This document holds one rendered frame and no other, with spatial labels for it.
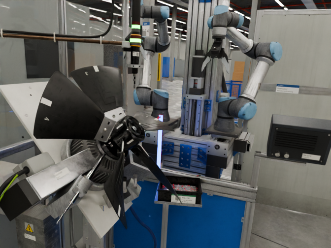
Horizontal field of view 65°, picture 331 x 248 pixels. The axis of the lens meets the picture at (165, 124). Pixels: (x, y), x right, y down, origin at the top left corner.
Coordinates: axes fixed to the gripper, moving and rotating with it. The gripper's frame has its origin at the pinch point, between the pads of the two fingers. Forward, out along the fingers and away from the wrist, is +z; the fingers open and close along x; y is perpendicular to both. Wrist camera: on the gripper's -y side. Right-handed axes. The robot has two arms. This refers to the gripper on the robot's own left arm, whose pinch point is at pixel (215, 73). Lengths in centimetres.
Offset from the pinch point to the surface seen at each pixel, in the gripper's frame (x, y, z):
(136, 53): 24, -52, -8
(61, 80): 36, -81, 2
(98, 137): 30, -70, 23
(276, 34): -35, 129, -34
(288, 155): -41, -20, 35
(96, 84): 41, -54, 6
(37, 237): 54, -78, 68
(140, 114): 31.5, -29.3, 22.2
